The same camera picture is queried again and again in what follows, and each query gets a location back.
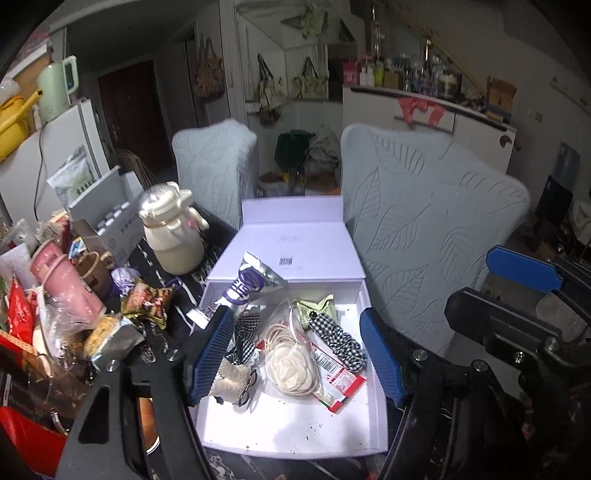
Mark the pink cup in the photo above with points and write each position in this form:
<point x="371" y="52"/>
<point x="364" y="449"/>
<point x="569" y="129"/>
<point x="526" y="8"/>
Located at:
<point x="64" y="286"/>

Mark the brown mug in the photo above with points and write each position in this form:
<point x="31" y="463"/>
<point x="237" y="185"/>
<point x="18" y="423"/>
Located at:
<point x="94" y="272"/>

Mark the dark green bag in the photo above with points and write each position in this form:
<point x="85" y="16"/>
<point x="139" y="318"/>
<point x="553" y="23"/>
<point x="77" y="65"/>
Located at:
<point x="293" y="147"/>

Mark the silver purple packet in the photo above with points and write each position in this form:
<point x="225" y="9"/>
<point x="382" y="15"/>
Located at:
<point x="258" y="277"/>

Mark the red cloth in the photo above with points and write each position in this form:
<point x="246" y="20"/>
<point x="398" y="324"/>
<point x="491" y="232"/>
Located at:
<point x="418" y="108"/>

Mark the red white sachet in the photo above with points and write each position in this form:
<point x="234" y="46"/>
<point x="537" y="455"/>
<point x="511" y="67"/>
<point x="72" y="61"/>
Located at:
<point x="339" y="383"/>

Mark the row of bottles and jars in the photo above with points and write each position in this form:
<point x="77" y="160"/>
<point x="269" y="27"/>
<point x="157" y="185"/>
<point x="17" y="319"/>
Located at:
<point x="415" y="74"/>

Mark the beige tote bag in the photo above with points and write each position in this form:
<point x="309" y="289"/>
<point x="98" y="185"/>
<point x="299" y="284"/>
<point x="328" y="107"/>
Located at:
<point x="270" y="90"/>

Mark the white box of bottles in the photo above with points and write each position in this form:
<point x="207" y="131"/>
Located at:
<point x="113" y="217"/>

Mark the star print tote bag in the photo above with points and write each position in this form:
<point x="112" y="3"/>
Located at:
<point x="311" y="85"/>

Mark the cream plush toy with glasses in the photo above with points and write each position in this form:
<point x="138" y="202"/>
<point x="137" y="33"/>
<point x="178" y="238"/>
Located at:
<point x="231" y="383"/>

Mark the silver gold snack packet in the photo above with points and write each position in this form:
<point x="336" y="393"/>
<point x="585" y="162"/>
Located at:
<point x="113" y="339"/>

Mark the purple wrapped ball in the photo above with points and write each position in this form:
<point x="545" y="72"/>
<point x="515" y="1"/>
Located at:
<point x="124" y="280"/>

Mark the black white checkered scrunchie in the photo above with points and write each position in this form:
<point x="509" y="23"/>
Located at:
<point x="337" y="344"/>

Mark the white fridge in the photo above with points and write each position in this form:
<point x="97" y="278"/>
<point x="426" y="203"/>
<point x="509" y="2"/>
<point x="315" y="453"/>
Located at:
<point x="60" y="138"/>

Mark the narrow chair with leaf cover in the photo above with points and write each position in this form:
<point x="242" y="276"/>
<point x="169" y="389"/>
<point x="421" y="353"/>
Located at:
<point x="212" y="170"/>

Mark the white cabinet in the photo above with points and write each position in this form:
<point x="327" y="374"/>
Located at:
<point x="471" y="124"/>

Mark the wide chair with leaf cover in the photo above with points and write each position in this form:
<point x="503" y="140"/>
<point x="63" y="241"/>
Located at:
<point x="415" y="221"/>

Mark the floral hanging bag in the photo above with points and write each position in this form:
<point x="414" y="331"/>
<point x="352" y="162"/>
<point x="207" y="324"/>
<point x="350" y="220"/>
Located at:
<point x="207" y="76"/>

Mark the green white pouch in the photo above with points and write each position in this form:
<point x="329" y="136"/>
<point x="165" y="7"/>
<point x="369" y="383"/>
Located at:
<point x="74" y="177"/>

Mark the brown red snack packet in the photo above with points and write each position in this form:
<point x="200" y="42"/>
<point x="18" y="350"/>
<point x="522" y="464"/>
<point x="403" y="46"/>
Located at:
<point x="147" y="302"/>

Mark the cream jug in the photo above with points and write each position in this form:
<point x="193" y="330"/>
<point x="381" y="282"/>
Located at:
<point x="173" y="235"/>

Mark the red box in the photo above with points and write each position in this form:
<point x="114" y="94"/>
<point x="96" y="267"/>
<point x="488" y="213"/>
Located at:
<point x="27" y="443"/>

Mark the open cardboard box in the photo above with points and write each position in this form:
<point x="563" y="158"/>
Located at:
<point x="501" y="94"/>

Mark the checkered fabric hair bow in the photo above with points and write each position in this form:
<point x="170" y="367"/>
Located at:
<point x="244" y="339"/>

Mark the dark wooden door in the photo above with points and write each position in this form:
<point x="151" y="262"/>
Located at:
<point x="131" y="106"/>

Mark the white gift box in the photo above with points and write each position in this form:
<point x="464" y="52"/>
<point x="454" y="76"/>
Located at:
<point x="295" y="424"/>

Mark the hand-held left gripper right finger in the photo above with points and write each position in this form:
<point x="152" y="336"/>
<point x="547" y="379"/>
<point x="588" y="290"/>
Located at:
<point x="381" y="355"/>

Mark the green electric kettle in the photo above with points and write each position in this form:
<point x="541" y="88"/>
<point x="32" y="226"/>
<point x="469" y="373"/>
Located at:
<point x="55" y="92"/>

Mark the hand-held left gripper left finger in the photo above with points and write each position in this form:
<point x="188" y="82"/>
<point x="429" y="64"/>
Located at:
<point x="212" y="355"/>

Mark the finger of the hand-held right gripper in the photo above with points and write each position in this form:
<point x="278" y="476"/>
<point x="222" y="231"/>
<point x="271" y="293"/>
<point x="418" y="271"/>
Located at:
<point x="489" y="318"/>
<point x="521" y="270"/>

